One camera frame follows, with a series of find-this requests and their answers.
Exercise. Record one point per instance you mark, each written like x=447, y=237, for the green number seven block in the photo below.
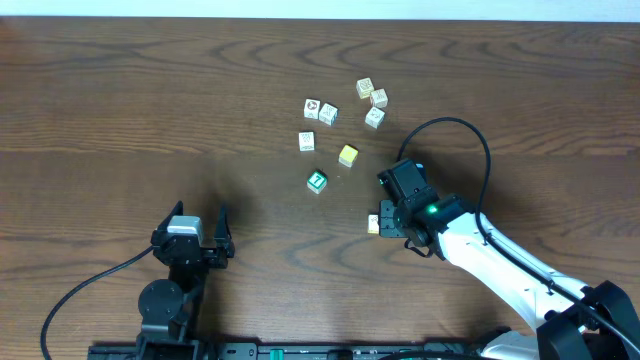
x=317, y=182

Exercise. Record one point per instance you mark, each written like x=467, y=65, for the yellow top wooden block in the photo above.
x=348, y=155

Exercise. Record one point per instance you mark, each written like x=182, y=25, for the hammer picture yellow block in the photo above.
x=373, y=224

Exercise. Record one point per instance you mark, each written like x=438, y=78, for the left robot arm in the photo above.
x=170, y=307

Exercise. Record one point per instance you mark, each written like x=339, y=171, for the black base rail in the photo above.
x=252, y=351

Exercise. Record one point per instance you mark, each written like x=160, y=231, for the tan block red side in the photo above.
x=379, y=98

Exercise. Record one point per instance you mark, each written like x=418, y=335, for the umbrella blue edged block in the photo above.
x=328, y=114

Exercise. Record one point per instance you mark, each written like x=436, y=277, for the white block lower left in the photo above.
x=306, y=141

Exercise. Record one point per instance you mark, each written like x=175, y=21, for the white block centre right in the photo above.
x=374, y=117

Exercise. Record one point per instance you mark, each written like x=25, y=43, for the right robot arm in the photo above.
x=570, y=319

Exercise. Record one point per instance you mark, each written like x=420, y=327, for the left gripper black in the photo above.
x=211, y=253

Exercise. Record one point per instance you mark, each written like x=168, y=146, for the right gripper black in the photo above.
x=387, y=226

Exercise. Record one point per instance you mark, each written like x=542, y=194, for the tan block yellow side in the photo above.
x=364, y=87

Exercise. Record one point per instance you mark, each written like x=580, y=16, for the ball picture white block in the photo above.
x=311, y=108

